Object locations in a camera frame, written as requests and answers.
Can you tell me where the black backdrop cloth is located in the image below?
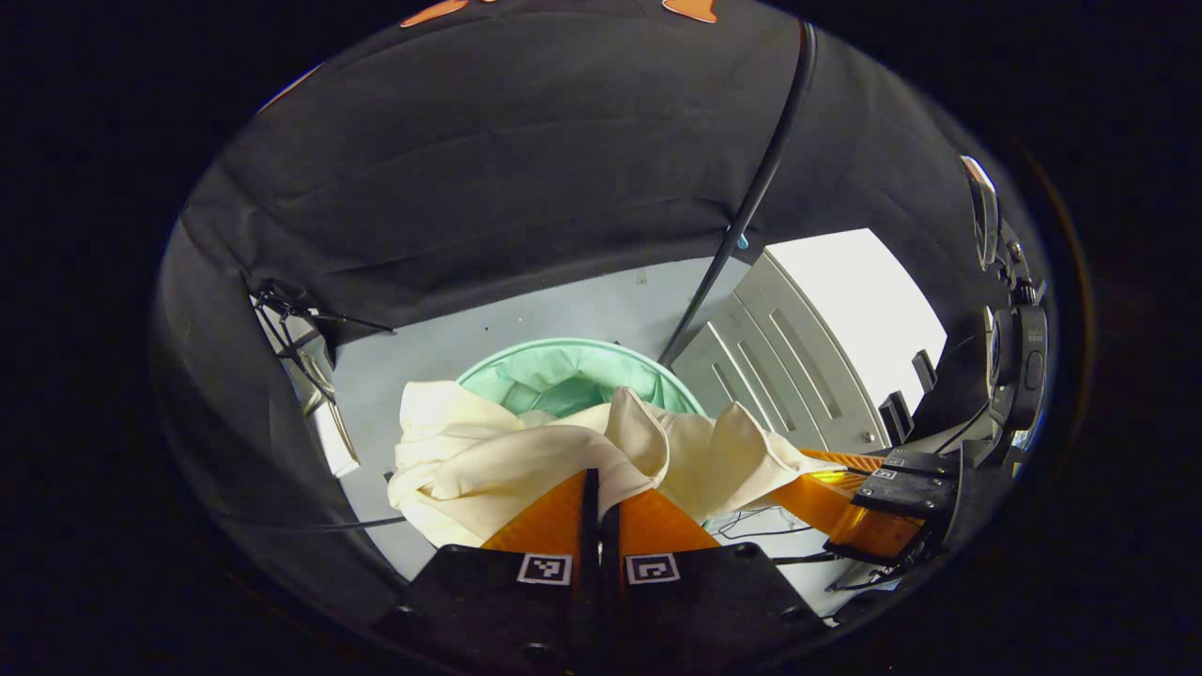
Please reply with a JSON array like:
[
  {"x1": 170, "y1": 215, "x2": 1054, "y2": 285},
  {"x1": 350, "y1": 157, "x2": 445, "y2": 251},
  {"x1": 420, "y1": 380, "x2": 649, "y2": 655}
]
[{"x1": 150, "y1": 0, "x2": 1053, "y2": 611}]

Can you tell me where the white flat panel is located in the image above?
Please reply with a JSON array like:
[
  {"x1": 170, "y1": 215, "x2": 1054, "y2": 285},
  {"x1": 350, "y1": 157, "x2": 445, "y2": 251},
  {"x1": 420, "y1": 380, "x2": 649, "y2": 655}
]
[{"x1": 765, "y1": 228, "x2": 949, "y2": 414}]

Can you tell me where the green laundry hamper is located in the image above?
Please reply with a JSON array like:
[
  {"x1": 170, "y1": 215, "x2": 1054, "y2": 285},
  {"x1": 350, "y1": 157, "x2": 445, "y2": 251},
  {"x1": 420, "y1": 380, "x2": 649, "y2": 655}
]
[{"x1": 456, "y1": 336, "x2": 710, "y2": 421}]

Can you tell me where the cream jacket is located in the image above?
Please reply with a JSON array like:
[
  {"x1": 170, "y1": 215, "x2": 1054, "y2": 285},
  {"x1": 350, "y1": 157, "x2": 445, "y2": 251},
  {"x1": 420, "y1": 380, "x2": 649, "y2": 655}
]
[{"x1": 387, "y1": 379, "x2": 846, "y2": 550}]

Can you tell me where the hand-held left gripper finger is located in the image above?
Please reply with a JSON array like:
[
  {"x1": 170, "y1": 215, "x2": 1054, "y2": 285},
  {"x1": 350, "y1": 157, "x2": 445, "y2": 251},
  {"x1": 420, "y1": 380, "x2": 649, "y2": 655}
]
[
  {"x1": 601, "y1": 488, "x2": 832, "y2": 676},
  {"x1": 394, "y1": 468, "x2": 602, "y2": 676}
]

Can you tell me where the white board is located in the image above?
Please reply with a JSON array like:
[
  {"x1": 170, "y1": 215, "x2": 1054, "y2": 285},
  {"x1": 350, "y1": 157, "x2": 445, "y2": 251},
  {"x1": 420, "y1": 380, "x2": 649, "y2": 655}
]
[{"x1": 282, "y1": 315, "x2": 362, "y2": 480}]

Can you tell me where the grey slatted panel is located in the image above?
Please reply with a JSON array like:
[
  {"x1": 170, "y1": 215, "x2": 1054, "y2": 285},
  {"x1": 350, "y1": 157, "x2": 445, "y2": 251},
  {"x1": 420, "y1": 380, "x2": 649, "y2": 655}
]
[{"x1": 670, "y1": 249, "x2": 891, "y2": 458}]

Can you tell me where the black clothes rack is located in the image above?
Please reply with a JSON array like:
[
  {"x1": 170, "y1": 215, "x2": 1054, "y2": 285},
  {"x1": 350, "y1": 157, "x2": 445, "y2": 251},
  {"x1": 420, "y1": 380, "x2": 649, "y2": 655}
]
[{"x1": 655, "y1": 19, "x2": 820, "y2": 369}]

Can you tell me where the black tripod stand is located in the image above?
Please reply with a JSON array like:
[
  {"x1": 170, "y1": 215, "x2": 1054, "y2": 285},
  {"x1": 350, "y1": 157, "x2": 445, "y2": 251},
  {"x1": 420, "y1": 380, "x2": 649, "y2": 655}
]
[{"x1": 249, "y1": 280, "x2": 395, "y2": 414}]

